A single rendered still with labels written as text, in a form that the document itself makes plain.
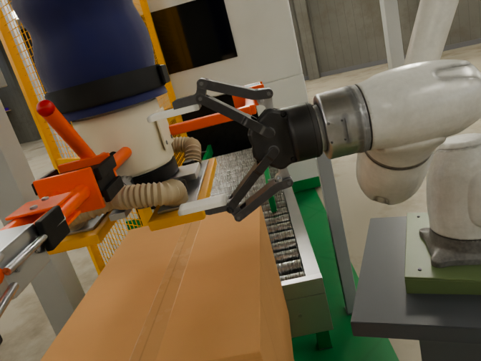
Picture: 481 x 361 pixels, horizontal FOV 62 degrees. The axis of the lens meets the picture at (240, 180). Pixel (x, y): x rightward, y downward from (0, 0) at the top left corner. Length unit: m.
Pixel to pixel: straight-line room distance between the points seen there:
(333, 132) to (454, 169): 0.50
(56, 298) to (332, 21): 10.71
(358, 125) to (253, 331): 0.36
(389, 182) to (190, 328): 0.40
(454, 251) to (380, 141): 0.56
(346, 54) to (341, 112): 11.55
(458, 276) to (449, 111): 0.54
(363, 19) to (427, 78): 11.42
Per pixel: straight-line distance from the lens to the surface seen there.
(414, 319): 0.97
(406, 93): 0.53
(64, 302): 2.44
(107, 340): 0.80
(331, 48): 12.11
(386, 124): 0.53
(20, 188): 2.24
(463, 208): 1.00
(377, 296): 1.03
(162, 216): 0.71
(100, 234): 0.76
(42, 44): 0.80
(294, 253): 1.67
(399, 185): 0.65
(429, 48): 0.77
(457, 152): 0.98
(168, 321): 0.78
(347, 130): 0.52
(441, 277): 1.01
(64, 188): 0.59
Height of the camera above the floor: 1.36
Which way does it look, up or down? 18 degrees down
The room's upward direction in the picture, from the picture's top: 15 degrees counter-clockwise
